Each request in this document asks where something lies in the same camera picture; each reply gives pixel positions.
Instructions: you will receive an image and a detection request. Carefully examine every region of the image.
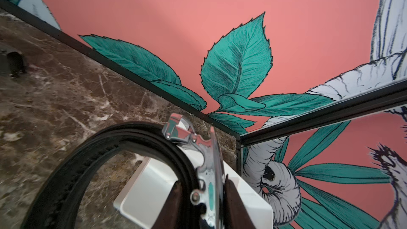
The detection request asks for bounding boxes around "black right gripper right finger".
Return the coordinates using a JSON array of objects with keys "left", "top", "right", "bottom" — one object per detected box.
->
[{"left": 224, "top": 178, "right": 255, "bottom": 229}]

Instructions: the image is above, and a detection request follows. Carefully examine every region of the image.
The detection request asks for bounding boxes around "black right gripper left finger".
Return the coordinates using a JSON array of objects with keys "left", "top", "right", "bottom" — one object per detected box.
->
[{"left": 152, "top": 181, "right": 183, "bottom": 229}]

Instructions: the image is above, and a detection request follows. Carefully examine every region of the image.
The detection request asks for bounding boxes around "black belt with metal buckle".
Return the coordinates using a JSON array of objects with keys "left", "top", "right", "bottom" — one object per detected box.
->
[{"left": 21, "top": 113, "right": 225, "bottom": 229}]

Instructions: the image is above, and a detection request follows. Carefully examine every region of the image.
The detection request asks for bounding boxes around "white divided storage box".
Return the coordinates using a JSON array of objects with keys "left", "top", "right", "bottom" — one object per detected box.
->
[{"left": 113, "top": 158, "right": 275, "bottom": 229}]

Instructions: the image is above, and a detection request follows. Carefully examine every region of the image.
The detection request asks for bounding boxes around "black frame post right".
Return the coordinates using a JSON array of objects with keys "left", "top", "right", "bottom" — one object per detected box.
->
[{"left": 236, "top": 80, "right": 407, "bottom": 149}]

